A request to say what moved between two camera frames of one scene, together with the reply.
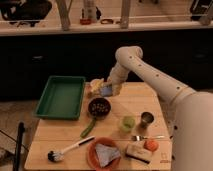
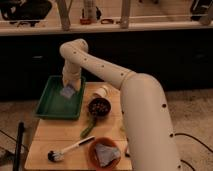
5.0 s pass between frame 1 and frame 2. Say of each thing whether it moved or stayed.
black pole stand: stayed
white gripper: moved
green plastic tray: stayed
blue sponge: moved
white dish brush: stayed
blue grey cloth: stayed
